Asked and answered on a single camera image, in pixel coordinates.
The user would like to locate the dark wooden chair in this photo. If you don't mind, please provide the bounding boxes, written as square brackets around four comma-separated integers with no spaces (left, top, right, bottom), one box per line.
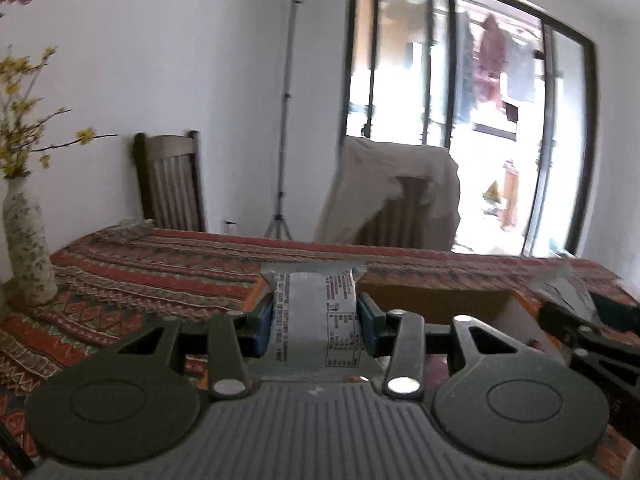
[132,131,208,233]

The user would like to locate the beige jacket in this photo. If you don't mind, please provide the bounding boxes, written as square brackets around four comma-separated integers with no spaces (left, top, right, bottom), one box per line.
[315,135,462,251]

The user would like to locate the floral ceramic vase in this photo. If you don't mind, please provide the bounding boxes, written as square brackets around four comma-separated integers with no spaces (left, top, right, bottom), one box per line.
[2,177,58,306]

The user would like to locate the patterned red tablecloth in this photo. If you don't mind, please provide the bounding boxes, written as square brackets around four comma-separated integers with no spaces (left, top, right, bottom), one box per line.
[0,227,640,476]

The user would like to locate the grey hanging shirt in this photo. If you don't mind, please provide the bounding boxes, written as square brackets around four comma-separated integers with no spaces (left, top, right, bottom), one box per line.
[507,42,538,103]

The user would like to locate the blue hanging garment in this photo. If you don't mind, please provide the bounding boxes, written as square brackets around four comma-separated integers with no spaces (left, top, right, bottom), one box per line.
[457,10,476,121]

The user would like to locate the yellow flower branches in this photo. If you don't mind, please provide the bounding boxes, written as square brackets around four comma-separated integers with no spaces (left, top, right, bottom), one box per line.
[0,46,118,181]

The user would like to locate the beige hanging garment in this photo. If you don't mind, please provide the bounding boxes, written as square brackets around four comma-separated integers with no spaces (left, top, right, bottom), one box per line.
[385,0,426,26]

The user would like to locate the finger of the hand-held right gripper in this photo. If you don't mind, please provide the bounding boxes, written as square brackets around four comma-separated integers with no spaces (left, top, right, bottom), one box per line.
[570,347,640,413]
[537,292,640,348]

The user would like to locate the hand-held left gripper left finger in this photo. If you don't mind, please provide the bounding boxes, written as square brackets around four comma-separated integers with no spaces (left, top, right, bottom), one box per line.
[112,294,275,402]

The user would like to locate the orange cardboard box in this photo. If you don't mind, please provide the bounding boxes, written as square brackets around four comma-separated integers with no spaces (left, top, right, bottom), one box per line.
[242,277,571,396]

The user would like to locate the pink hanging garment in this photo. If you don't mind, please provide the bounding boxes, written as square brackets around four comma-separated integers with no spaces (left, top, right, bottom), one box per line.
[472,12,511,111]

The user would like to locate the black sliding door frame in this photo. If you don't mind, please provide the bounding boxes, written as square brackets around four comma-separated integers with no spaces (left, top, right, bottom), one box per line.
[340,0,598,258]

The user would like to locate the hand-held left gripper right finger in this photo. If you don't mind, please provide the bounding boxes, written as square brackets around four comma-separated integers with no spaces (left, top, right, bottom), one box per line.
[356,292,543,402]

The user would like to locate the tall orange balcony item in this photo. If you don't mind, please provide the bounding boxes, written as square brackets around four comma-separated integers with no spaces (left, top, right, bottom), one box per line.
[500,160,521,231]

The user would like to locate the brown wooden chair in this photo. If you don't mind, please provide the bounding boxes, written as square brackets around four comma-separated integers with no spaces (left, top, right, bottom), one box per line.
[360,177,436,248]

